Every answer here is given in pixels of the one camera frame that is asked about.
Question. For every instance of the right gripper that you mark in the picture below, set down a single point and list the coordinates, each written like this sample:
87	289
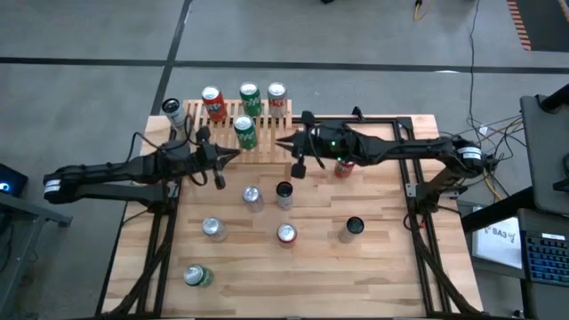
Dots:
333	144

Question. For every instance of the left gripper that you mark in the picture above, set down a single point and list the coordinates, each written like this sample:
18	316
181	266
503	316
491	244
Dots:
206	155

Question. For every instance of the green Sprite can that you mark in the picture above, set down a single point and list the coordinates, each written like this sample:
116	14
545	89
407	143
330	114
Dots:
197	275
246	133
251	100

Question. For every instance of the silver Diet Coke can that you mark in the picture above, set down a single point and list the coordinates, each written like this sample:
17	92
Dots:
253	197
277	102
214	229

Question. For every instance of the orange-red Fanta can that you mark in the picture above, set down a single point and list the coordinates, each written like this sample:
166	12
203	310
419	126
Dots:
215	106
343	169
286	234

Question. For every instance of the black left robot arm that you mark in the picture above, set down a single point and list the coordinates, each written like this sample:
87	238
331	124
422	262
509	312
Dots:
111	171

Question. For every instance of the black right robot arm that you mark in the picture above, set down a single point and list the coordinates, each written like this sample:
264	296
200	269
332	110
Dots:
409	149

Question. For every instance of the wooden slatted shelf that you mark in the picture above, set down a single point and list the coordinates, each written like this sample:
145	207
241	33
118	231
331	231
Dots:
266	146

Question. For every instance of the black power strip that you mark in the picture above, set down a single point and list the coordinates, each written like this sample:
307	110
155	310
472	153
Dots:
492	163

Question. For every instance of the grey metal stand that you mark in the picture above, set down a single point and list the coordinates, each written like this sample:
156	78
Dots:
26	209

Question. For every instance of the black desk support bar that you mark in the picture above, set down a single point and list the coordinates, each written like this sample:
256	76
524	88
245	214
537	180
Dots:
493	209

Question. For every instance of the black device with blue light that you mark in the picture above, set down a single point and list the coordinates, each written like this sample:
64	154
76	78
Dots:
13	178

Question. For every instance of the white paper sign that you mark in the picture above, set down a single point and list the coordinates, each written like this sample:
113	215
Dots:
498	244

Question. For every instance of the grey desk panel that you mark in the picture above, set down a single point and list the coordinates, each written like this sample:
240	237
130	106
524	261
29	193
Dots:
547	155

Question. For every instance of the backlit black keyboard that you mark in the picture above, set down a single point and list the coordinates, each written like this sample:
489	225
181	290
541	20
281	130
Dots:
549	262

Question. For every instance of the dark grey desk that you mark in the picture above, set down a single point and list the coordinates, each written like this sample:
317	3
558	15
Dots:
533	302

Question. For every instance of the black mat orange striped edge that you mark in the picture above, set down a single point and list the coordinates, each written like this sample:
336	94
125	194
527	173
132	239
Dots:
547	22

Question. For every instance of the black aluminium table frame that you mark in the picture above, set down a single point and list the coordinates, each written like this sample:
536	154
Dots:
162	266

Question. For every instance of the silver angle bracket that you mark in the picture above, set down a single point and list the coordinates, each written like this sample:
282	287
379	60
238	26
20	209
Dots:
410	190

